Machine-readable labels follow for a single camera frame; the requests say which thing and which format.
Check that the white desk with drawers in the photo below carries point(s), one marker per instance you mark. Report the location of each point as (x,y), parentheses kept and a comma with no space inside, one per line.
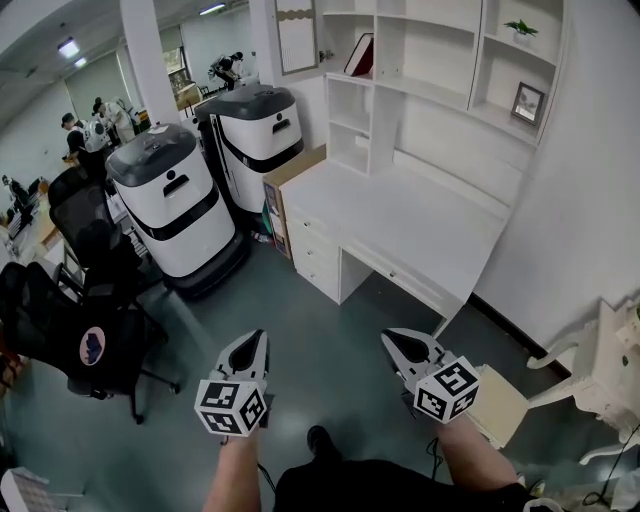
(395,225)

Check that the rectangular ceiling light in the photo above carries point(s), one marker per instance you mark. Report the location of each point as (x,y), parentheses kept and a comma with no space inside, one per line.
(80,62)
(68,46)

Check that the black office chair with sticker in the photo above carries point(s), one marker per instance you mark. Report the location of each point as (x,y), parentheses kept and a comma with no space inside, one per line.
(60,330)

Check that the long ceiling light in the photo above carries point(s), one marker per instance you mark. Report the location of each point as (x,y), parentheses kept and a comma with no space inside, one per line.
(212,7)

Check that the beige flat box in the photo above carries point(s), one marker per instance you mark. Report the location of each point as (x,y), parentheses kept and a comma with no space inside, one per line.
(500,405)

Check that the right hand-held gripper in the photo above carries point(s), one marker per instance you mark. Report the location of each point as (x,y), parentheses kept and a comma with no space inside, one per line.
(447,390)

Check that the white shelf unit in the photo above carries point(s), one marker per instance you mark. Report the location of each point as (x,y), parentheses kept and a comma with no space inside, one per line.
(435,85)

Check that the person's black clothing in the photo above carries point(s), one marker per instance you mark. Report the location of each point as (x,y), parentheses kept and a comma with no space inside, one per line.
(395,487)

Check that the grey window blind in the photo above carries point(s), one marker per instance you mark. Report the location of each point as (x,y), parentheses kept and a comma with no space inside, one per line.
(97,85)

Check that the person's black shoe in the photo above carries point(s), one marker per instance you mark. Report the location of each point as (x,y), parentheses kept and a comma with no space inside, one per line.
(322,445)
(532,486)

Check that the white framed wall panel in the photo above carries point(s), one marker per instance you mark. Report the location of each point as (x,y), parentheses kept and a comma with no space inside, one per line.
(296,37)

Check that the small green potted plant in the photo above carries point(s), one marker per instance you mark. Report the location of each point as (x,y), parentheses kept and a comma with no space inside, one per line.
(521,29)

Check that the brown cardboard box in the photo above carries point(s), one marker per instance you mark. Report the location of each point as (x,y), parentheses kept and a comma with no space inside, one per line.
(274,200)

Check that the person's right forearm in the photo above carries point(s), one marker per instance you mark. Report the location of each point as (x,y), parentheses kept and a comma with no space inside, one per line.
(475,455)

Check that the white ornate side table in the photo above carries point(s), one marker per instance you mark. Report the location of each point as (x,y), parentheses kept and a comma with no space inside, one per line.
(605,370)

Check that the grey picture frame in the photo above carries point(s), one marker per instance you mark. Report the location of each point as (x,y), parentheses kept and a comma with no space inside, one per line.
(527,104)

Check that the red book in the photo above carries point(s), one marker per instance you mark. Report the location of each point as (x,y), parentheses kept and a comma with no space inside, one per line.
(364,57)

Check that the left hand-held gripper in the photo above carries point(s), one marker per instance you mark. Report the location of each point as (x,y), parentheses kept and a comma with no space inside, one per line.
(227,407)

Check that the black mesh office chair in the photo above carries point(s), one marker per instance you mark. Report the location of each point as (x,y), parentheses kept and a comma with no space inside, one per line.
(85,215)

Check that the white robot with black top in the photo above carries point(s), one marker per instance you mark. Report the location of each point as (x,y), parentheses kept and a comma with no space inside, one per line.
(175,220)
(260,135)

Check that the person's left forearm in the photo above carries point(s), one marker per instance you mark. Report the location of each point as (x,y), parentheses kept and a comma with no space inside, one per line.
(235,475)

